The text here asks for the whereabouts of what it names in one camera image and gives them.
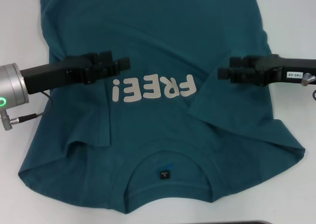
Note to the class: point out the dark device edge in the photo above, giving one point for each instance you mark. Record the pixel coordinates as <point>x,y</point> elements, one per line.
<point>247,223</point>

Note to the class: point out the teal T-shirt with FREE print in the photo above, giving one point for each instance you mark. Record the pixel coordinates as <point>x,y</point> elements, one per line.
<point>172,31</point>

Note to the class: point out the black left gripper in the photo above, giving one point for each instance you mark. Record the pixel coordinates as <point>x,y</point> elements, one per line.
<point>47,75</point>

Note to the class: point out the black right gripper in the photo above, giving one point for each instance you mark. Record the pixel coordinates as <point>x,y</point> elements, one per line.
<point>279,70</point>

